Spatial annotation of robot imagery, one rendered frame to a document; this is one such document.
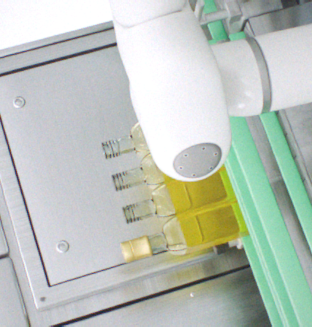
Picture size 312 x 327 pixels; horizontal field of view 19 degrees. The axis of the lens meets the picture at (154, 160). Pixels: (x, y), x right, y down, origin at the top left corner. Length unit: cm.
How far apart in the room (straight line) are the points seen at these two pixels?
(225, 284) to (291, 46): 64
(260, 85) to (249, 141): 31
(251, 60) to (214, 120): 12
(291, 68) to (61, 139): 66
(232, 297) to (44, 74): 53
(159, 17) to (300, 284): 52
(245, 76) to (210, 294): 63
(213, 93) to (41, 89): 76
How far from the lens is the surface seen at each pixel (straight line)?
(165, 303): 164
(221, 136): 104
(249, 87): 111
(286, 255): 137
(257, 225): 145
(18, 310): 160
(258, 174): 140
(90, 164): 166
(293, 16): 149
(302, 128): 141
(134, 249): 147
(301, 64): 112
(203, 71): 97
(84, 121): 169
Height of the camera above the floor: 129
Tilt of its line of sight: 9 degrees down
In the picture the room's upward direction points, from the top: 106 degrees counter-clockwise
